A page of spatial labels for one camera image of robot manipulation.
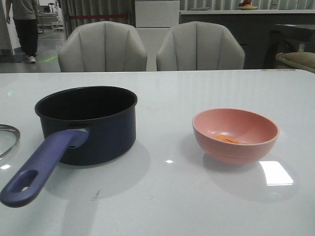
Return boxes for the orange ham slices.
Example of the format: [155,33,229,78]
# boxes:
[215,135,248,144]

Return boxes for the pink bowl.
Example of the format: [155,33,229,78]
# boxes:
[192,108,280,165]

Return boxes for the dark blue saucepan purple handle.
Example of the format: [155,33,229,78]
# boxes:
[0,86,137,207]

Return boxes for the glass lid blue knob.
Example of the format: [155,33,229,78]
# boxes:
[0,124,20,159]

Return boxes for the right grey upholstered chair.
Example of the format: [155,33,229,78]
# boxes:
[156,21,245,71]

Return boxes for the grey upholstered chair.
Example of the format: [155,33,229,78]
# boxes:
[58,21,147,72]
[156,21,245,71]

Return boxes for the left grey upholstered chair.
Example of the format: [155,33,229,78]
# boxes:
[58,21,147,72]

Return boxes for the white refrigerator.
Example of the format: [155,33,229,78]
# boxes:
[135,0,180,71]

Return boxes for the dark grey kitchen counter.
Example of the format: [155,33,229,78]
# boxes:
[180,10,315,69]

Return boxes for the fruit plate on counter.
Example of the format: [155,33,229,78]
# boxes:
[238,0,258,10]

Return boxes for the olive cushion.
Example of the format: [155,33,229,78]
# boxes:
[275,52,315,73]

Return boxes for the person in grey shirt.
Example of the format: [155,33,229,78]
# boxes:
[5,0,38,64]

